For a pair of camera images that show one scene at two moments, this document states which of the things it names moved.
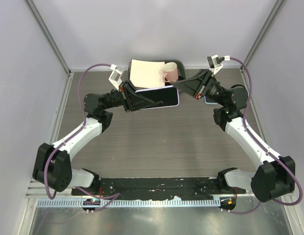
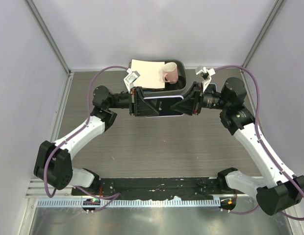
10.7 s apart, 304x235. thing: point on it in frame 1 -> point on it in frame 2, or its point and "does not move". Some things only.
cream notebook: x=146 y=74 does not move
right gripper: x=197 y=85 -> x=192 y=102
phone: x=166 y=96 -> x=162 y=105
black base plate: x=159 y=187 does not move
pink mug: x=170 y=72 does not move
